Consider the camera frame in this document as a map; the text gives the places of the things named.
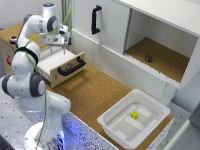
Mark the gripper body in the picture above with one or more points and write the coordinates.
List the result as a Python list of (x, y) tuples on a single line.
[(55, 39)]

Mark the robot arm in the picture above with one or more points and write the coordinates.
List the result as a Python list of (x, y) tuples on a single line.
[(25, 85)]

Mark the wooden drawer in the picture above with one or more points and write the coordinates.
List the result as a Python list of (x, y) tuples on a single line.
[(55, 61)]

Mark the wooden drawer box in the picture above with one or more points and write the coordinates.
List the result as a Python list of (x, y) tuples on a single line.
[(6, 31)]

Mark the red button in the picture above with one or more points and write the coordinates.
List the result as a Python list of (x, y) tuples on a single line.
[(13, 39)]

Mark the white sliding door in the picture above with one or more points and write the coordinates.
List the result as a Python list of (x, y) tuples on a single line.
[(111, 25)]

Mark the purple block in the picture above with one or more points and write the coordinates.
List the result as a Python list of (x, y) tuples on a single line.
[(148, 58)]

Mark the white plastic box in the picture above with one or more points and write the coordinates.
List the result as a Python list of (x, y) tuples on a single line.
[(116, 125)]

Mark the yellow block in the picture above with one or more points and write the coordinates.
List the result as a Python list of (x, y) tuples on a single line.
[(134, 114)]

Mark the white cabinet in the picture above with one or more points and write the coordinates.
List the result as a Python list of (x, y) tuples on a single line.
[(160, 76)]

